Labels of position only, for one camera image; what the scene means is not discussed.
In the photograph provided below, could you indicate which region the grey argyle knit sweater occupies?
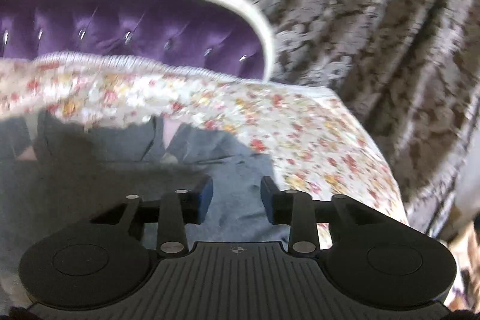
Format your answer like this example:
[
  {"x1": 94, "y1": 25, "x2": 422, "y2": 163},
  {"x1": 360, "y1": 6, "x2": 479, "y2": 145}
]
[{"x1": 1, "y1": 112, "x2": 289, "y2": 312}]

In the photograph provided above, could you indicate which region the purple tufted headboard white frame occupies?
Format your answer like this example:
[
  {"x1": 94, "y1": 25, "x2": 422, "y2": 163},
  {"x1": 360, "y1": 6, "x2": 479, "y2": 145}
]
[{"x1": 1, "y1": 0, "x2": 276, "y2": 80}]

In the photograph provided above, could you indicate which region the grey damask curtain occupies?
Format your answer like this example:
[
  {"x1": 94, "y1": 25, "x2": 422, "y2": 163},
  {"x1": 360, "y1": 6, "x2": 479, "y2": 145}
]
[{"x1": 252, "y1": 0, "x2": 479, "y2": 237}]

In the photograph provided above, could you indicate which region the floral bedspread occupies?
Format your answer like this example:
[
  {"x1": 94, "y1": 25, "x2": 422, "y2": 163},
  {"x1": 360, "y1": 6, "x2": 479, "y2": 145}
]
[{"x1": 1, "y1": 53, "x2": 407, "y2": 222}]

